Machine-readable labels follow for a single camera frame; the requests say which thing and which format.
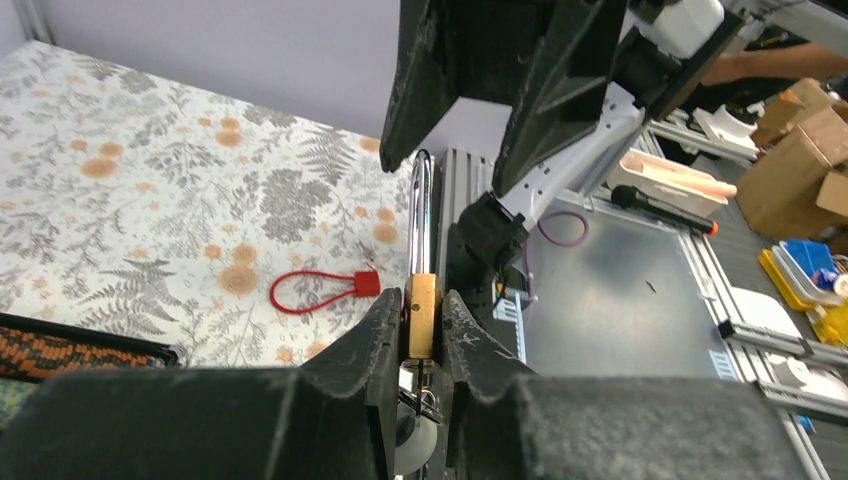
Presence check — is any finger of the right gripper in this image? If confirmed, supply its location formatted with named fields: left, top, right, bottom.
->
left=492, top=1, right=626, bottom=197
left=379, top=1, right=464, bottom=173

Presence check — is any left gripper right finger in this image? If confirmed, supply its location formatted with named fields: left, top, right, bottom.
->
left=441, top=291, right=807, bottom=479

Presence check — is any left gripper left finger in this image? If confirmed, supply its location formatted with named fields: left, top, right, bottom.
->
left=1, top=288, right=403, bottom=479

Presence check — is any small brass padlock astronaut keychain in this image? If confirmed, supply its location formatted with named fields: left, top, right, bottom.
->
left=395, top=150, right=441, bottom=479

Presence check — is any red cable lock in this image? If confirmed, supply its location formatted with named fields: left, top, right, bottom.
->
left=268, top=269, right=382, bottom=315

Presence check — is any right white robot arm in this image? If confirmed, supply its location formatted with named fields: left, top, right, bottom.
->
left=379, top=1, right=742, bottom=291

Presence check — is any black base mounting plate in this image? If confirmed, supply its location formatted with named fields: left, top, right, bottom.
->
left=437, top=148, right=531, bottom=372

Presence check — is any floral tablecloth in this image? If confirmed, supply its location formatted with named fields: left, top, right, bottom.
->
left=1, top=42, right=410, bottom=366

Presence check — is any black poker chip case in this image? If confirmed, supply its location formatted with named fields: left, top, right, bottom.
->
left=0, top=312, right=188, bottom=425

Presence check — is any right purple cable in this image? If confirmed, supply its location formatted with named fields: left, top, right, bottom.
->
left=523, top=210, right=591, bottom=306

